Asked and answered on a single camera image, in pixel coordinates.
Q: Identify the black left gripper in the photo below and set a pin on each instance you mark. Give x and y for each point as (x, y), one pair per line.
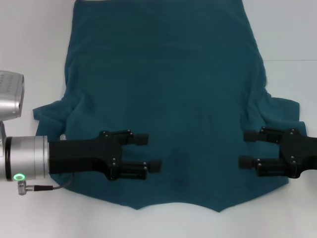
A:
(81, 156)

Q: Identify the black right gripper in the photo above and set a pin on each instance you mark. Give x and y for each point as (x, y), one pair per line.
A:
(302, 153)

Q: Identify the teal blue t-shirt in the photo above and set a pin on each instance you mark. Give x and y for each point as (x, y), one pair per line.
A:
(161, 74)

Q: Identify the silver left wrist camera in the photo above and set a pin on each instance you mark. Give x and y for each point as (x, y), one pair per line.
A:
(10, 99)

